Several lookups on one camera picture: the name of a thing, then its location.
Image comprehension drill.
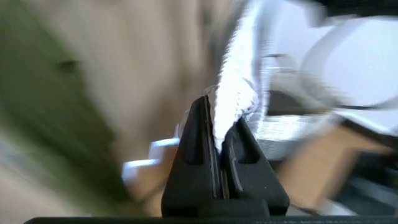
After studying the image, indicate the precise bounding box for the white laundry basket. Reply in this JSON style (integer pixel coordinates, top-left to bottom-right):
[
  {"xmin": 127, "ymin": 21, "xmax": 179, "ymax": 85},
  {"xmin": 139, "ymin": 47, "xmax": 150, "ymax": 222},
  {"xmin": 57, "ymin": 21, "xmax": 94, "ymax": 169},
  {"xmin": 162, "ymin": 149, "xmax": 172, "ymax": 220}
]
[{"xmin": 254, "ymin": 88, "xmax": 343, "ymax": 162}]

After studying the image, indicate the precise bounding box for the green long-sleeved shirt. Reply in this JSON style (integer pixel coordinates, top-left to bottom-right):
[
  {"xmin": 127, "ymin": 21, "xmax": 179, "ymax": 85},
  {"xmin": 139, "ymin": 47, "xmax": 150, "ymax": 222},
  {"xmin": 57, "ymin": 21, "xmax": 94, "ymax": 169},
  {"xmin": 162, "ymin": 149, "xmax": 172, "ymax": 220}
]
[{"xmin": 0, "ymin": 0, "xmax": 133, "ymax": 214}]

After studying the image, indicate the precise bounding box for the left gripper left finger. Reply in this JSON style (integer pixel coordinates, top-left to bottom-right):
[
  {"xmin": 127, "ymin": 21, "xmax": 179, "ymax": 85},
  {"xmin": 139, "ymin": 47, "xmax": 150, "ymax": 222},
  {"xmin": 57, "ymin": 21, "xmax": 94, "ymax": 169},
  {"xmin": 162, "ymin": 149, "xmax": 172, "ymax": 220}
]
[{"xmin": 161, "ymin": 95, "xmax": 221, "ymax": 218}]

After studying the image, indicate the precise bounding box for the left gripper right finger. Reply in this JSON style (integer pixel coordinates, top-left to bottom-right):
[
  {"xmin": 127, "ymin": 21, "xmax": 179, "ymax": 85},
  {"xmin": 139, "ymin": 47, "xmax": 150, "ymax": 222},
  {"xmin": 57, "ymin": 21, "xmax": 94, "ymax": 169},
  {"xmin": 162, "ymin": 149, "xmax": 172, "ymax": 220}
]
[{"xmin": 220, "ymin": 116, "xmax": 290, "ymax": 216}]

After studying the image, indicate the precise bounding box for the grey garment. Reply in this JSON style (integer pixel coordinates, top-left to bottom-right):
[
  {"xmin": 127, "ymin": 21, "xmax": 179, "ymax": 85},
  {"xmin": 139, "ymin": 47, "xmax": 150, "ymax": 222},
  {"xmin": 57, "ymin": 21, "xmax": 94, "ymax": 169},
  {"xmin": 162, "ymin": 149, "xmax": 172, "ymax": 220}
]
[{"xmin": 206, "ymin": 0, "xmax": 271, "ymax": 153}]

